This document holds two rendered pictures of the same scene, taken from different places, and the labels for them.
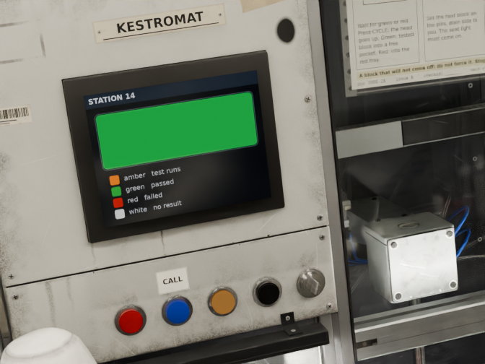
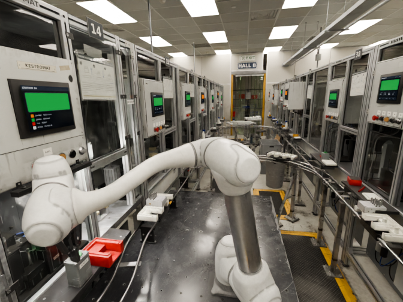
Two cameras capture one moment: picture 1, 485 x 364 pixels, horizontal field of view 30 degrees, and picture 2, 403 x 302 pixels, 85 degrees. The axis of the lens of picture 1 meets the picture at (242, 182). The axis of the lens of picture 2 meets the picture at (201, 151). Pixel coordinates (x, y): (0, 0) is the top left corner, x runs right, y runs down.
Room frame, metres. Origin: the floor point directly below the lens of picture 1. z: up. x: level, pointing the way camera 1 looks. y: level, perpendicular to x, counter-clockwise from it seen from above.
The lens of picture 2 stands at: (0.19, 0.63, 1.66)
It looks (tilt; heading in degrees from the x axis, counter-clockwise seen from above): 14 degrees down; 294
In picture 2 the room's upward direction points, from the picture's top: 1 degrees counter-clockwise
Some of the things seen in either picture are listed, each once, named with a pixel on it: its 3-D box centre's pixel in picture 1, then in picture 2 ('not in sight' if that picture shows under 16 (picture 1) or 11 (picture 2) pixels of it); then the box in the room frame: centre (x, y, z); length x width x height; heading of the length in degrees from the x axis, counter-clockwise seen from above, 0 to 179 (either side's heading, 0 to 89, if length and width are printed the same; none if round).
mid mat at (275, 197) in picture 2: not in sight; (271, 202); (0.48, -2.73, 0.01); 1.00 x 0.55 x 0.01; 103
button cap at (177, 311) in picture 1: (177, 310); not in sight; (1.09, 0.10, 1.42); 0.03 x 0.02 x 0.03; 103
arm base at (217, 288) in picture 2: not in sight; (229, 275); (0.46, -0.34, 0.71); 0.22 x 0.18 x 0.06; 103
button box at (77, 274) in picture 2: not in sight; (77, 267); (0.99, 0.13, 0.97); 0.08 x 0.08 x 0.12; 13
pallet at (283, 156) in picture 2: not in sight; (281, 157); (0.36, -2.43, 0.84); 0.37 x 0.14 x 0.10; 161
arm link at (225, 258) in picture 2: not in sight; (231, 257); (0.45, -0.31, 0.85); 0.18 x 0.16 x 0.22; 138
